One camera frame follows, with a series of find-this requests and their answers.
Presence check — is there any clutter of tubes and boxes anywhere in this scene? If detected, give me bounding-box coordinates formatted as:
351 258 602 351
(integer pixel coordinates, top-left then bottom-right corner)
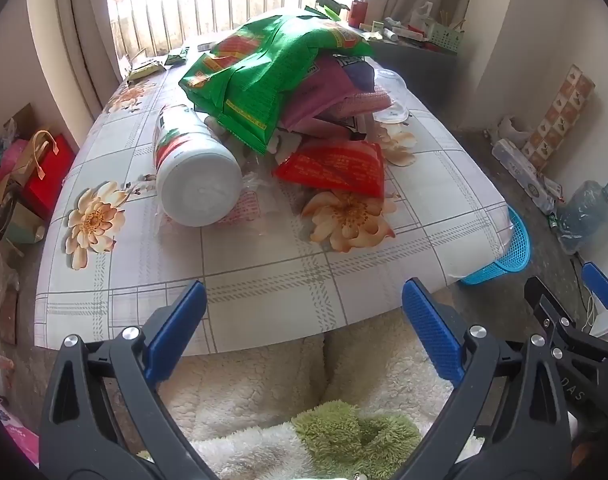
359 17 429 46

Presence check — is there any clear plastic container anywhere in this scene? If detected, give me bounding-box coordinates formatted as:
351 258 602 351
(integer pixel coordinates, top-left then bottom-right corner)
371 67 412 123

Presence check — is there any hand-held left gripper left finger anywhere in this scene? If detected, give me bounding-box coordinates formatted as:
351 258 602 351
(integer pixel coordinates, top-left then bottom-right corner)
38 280 219 480

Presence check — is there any grey cabinet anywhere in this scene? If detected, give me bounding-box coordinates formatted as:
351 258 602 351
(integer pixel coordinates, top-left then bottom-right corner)
369 37 459 131

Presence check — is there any metal window railing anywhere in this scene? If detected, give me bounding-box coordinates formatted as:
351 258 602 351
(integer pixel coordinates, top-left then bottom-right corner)
109 0 355 61

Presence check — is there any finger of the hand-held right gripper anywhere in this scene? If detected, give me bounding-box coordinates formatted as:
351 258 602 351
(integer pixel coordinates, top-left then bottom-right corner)
581 261 608 346
524 276 592 411

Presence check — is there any white canister with red label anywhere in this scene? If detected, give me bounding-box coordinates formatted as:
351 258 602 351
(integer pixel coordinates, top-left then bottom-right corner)
153 104 243 227

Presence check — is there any patterned roll of flooring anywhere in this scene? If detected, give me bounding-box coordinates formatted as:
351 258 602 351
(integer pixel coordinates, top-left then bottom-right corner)
521 64 597 171

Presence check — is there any toilet paper pack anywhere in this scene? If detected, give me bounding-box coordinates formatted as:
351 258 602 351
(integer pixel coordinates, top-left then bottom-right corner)
491 139 557 211

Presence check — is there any green snack bag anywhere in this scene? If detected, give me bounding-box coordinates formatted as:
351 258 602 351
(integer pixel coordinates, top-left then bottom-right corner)
178 10 375 156

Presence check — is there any clear plastic bag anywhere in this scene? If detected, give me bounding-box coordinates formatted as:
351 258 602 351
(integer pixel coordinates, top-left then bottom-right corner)
154 170 285 241

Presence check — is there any red plastic snack bag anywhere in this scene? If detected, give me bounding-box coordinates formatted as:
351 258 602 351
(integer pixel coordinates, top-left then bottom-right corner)
274 140 386 198

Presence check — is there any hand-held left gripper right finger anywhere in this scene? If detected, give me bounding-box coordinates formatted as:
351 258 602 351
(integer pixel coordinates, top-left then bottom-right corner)
401 277 572 480

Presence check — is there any blue plastic mesh basket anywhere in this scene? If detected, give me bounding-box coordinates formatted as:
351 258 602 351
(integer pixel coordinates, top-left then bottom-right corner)
458 205 532 286

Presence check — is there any pink floral blanket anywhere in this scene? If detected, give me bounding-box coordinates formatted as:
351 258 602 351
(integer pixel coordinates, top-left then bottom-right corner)
0 395 40 466

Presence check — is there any pink packet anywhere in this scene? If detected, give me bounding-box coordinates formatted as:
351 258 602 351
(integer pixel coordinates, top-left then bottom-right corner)
279 55 392 136

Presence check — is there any green plastic basket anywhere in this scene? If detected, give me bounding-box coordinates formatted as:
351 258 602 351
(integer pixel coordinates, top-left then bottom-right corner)
424 15 467 53

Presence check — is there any red bottle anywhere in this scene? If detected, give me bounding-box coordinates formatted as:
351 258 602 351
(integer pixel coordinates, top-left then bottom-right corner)
348 0 369 28

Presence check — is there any green fuzzy cloth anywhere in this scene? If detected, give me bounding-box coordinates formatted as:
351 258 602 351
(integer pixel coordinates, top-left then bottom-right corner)
291 400 422 480

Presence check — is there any blue water jug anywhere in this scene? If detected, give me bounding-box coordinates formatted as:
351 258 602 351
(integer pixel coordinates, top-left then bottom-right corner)
556 180 608 253

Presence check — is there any red gift bag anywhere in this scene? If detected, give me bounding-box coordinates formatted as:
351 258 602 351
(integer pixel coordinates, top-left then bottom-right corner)
23 132 77 221

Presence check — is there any white plastic bag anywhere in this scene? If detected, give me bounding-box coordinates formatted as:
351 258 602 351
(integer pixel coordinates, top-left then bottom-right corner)
496 116 532 146

